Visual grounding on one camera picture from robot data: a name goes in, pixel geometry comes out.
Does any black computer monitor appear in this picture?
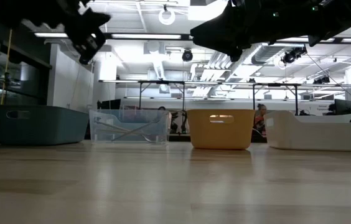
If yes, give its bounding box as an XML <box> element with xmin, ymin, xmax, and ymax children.
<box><xmin>96</xmin><ymin>98</ymin><xmax>122</xmax><ymax>110</ymax></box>
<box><xmin>334</xmin><ymin>98</ymin><xmax>351</xmax><ymax>115</ymax></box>

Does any silver ventilation duct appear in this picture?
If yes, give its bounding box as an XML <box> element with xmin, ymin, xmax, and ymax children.
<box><xmin>251</xmin><ymin>43</ymin><xmax>288</xmax><ymax>65</ymax></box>

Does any teal plastic bin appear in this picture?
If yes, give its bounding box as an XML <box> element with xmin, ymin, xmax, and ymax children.
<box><xmin>0</xmin><ymin>105</ymin><xmax>90</xmax><ymax>146</ymax></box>

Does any black ceiling camera cluster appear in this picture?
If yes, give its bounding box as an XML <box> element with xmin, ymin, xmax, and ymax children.
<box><xmin>281</xmin><ymin>45</ymin><xmax>307</xmax><ymax>65</ymax></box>

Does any yellow plastic bin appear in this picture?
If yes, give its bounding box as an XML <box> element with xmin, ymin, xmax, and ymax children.
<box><xmin>187</xmin><ymin>108</ymin><xmax>256</xmax><ymax>150</ymax></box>

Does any clear plastic bin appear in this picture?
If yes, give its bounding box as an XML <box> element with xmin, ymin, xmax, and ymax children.
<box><xmin>88</xmin><ymin>108</ymin><xmax>172</xmax><ymax>146</ymax></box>

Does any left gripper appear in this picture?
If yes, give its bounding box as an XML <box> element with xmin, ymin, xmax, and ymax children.
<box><xmin>65</xmin><ymin>9</ymin><xmax>113</xmax><ymax>65</ymax></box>

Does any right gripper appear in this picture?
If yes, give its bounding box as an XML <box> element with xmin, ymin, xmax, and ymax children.
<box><xmin>190</xmin><ymin>0</ymin><xmax>319</xmax><ymax>62</ymax></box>

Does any black metal frame rig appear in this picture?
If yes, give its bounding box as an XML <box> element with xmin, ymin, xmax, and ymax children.
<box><xmin>251</xmin><ymin>82</ymin><xmax>301</xmax><ymax>118</ymax></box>
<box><xmin>100</xmin><ymin>79</ymin><xmax>220</xmax><ymax>110</ymax></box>

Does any white hanging ring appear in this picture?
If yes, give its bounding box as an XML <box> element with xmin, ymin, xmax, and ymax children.
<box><xmin>158</xmin><ymin>4</ymin><xmax>176</xmax><ymax>26</ymax></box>

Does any white plastic bin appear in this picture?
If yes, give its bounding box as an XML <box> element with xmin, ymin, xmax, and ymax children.
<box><xmin>264</xmin><ymin>110</ymin><xmax>351</xmax><ymax>152</ymax></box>

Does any black aluminium table frame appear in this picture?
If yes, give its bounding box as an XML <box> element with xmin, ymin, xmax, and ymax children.
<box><xmin>0</xmin><ymin>132</ymin><xmax>268</xmax><ymax>149</ymax></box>

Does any long ceiling light strip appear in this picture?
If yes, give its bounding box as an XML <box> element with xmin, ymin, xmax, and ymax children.
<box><xmin>34</xmin><ymin>32</ymin><xmax>351</xmax><ymax>44</ymax></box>

